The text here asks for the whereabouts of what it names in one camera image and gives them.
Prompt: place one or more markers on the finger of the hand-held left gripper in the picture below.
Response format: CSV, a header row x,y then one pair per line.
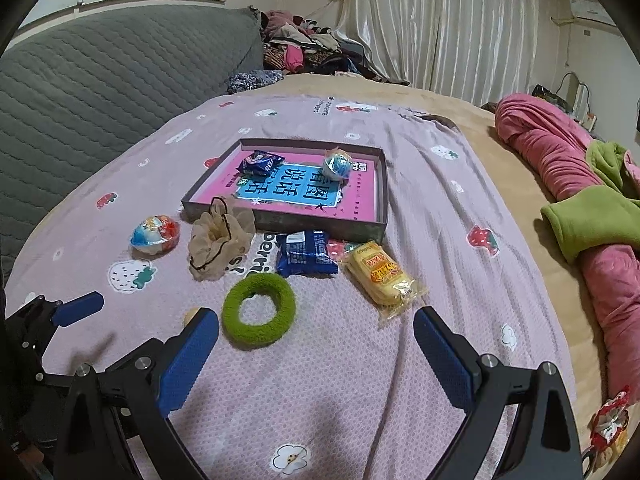
x,y
77,307

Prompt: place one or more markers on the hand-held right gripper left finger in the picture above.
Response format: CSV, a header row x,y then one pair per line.
x,y
187,360

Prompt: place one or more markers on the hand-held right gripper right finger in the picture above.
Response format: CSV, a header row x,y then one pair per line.
x,y
442,360

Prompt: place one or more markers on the green fuzzy scrunchie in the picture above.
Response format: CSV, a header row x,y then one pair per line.
x,y
235,320

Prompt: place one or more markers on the beige sheer scrunchie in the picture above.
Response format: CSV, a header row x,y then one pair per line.
x,y
200,260

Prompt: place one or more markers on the red blue toy capsule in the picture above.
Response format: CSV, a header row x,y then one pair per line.
x,y
155,234

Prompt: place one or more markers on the shallow grey cardboard box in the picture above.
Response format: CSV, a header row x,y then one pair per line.
x,y
350,230

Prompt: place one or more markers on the small beige round object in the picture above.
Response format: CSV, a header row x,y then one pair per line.
x,y
190,316

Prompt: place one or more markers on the yellow snack packet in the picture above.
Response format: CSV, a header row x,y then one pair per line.
x,y
382,272

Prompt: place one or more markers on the large blue snack packet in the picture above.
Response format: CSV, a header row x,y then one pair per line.
x,y
305,255

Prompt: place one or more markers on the pink strawberry print blanket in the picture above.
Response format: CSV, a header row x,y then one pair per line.
x,y
425,200

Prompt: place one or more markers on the red white patterned bag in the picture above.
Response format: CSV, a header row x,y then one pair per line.
x,y
607,420

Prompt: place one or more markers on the pink picture book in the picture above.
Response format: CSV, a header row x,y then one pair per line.
x,y
220,180

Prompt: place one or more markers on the green fleece blanket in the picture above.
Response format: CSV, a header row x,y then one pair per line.
x,y
590,220

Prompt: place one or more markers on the small blue snack packet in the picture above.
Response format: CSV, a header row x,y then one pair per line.
x,y
257,162

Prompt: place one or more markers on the grey quilted headboard cover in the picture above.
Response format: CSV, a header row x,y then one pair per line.
x,y
100,85

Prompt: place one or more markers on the blue white toy capsule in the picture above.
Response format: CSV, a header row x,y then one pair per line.
x,y
337,162

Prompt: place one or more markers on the beige bed sheet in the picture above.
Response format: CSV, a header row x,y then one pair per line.
x,y
475,125

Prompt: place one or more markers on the pink quilt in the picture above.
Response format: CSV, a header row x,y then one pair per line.
x,y
545,145

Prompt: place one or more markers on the dark bag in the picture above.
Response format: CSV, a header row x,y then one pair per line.
x,y
547,96

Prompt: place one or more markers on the blue patterned cloth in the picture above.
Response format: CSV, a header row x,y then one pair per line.
x,y
252,81

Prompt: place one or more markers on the oval vanity mirror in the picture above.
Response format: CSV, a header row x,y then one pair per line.
x,y
581,100

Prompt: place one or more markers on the pile of clothes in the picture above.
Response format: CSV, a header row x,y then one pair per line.
x,y
300,55

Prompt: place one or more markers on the white satin curtain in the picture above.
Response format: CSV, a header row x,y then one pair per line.
x,y
450,35

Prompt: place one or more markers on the white air conditioner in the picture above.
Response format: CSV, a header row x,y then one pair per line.
x,y
592,10

